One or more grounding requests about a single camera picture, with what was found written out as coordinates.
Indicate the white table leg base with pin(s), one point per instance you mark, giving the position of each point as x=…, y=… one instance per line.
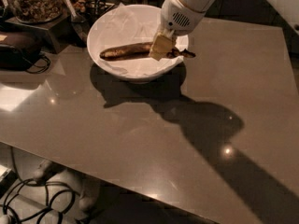
x=87, y=186

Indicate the metal scoop with handle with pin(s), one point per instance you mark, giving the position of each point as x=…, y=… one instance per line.
x=79, y=23

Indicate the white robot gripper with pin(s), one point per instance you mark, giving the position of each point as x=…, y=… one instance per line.
x=176, y=15

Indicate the dark metal stand box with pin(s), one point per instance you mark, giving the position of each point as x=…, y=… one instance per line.
x=56, y=35

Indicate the black device with cable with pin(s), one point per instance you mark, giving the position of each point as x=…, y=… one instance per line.
x=21, y=51

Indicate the overripe brown banana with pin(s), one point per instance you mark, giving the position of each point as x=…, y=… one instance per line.
x=139, y=51

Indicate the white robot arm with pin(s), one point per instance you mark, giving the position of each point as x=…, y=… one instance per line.
x=287, y=9

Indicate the glass jar of nuts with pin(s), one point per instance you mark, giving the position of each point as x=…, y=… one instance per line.
x=36, y=11

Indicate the white ceramic bowl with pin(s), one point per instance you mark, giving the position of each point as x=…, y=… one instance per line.
x=137, y=73

